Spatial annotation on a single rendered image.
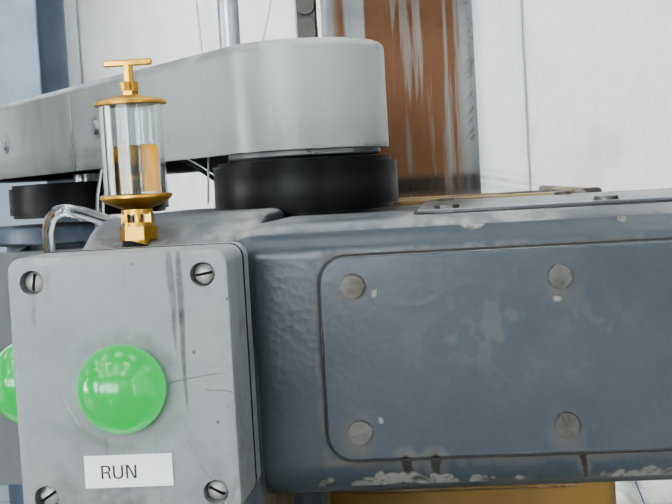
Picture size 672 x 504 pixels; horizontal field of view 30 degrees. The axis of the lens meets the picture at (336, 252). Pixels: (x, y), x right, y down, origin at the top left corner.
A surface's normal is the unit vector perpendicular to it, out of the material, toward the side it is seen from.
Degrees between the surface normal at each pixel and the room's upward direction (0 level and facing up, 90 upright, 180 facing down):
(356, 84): 90
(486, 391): 90
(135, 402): 99
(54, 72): 90
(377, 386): 90
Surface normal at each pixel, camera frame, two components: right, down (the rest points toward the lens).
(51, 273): -0.09, 0.06
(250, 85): -0.51, 0.07
